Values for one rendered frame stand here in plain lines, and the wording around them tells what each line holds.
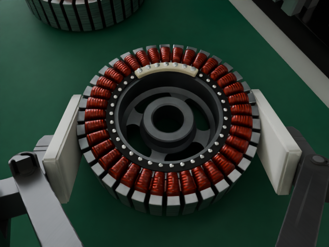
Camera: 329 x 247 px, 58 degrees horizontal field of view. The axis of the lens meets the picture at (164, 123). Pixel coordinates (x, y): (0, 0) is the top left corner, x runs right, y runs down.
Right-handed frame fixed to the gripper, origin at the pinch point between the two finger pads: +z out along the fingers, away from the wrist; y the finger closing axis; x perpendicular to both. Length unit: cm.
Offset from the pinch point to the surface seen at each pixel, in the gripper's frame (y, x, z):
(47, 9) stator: -9.1, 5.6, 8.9
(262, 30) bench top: 8.8, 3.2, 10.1
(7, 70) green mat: -12.6, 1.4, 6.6
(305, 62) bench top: 11.8, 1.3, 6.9
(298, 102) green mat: 10.1, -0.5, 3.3
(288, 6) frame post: 10.1, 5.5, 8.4
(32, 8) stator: -10.8, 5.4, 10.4
